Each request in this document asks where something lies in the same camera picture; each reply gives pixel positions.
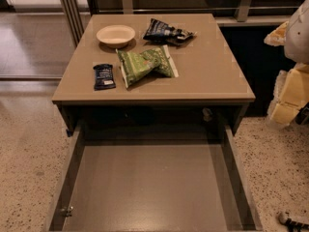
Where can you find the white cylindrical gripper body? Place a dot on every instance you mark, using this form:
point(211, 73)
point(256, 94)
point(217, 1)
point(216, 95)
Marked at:
point(297, 38)

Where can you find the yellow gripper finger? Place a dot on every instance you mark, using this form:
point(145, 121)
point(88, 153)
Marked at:
point(278, 36)

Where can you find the green jalapeno chip bag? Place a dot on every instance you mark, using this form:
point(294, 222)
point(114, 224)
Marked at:
point(135, 66)

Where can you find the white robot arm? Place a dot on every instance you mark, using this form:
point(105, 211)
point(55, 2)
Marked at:
point(296, 46)

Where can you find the tan cabinet with top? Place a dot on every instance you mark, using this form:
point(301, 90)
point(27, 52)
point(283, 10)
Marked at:
point(114, 68)

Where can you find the dark blue chip bag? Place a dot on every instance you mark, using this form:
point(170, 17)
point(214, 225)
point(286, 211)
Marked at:
point(161, 32)

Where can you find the open grey top drawer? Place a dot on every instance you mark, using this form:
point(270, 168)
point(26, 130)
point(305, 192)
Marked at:
point(161, 178)

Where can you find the white paper bowl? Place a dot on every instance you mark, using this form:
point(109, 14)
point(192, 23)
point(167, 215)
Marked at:
point(116, 36)

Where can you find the small dark blue snack bar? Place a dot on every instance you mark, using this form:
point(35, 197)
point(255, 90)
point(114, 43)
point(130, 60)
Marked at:
point(104, 77)

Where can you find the metal window frame post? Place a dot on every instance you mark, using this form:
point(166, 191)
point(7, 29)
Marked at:
point(70, 8)

